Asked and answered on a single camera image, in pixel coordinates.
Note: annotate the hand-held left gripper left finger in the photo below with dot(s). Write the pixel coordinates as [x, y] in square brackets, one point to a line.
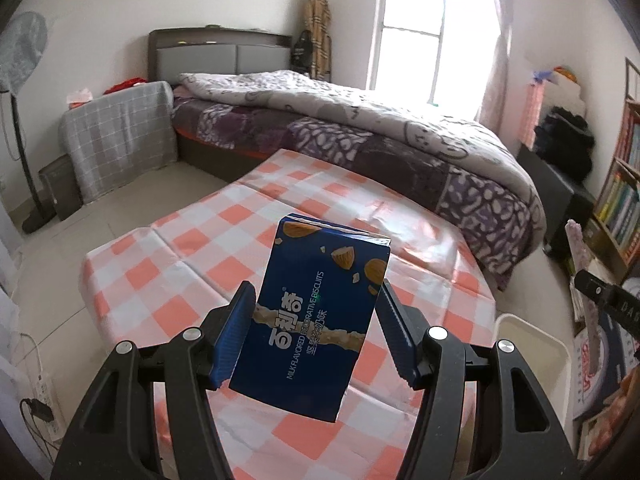
[235, 330]

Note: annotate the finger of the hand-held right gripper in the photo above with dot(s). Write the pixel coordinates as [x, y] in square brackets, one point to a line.
[612, 300]

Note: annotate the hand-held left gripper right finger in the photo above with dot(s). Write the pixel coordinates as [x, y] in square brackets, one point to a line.
[400, 340]

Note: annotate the pink speckled long wrapper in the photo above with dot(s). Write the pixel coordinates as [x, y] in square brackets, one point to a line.
[582, 255]

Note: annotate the blue biscuit box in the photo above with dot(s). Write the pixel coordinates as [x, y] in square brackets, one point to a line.
[310, 310]

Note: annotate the white plastic bin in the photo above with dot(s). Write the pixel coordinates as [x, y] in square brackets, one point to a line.
[530, 340]

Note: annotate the blue white printed carton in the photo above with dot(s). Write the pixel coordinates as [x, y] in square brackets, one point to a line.
[616, 360]

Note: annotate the orange checkered tablecloth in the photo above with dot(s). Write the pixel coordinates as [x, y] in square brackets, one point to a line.
[200, 260]

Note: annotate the wooden bookshelf with books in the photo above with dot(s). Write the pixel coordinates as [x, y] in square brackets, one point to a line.
[622, 205]

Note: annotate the black cabinet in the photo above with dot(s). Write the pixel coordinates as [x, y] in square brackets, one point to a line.
[555, 195]

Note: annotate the black bag on cabinet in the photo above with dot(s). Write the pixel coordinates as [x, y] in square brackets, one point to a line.
[565, 145]

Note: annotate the purple patterned bedspread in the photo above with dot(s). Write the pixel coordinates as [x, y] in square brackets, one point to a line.
[350, 155]

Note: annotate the white power strip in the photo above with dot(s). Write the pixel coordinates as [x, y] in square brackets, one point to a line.
[47, 400]

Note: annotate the pink checkered cloth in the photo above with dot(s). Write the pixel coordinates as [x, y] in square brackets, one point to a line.
[531, 110]

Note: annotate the black charger plug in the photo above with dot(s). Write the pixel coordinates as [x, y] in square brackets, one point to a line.
[37, 410]

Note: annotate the bed with purple quilts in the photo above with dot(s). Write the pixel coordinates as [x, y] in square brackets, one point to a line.
[400, 125]

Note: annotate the grey plaid cloth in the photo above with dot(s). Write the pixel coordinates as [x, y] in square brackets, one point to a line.
[120, 140]

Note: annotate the dark brown box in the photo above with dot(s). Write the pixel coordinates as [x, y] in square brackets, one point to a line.
[60, 190]

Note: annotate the pale pink curtain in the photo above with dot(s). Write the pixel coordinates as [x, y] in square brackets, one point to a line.
[502, 60]

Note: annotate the red cloth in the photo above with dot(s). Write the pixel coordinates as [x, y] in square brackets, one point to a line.
[125, 86]

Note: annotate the pink tissue pack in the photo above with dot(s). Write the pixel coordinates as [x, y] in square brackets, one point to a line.
[81, 97]

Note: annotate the window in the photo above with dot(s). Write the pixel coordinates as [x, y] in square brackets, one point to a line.
[410, 60]

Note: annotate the beige plaid robe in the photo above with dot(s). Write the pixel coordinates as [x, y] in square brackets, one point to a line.
[320, 25]

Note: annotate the standing fan with cover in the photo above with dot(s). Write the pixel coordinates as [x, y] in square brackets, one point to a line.
[22, 45]

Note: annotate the dark bed frame grey headboard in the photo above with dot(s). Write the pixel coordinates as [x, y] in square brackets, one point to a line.
[200, 55]

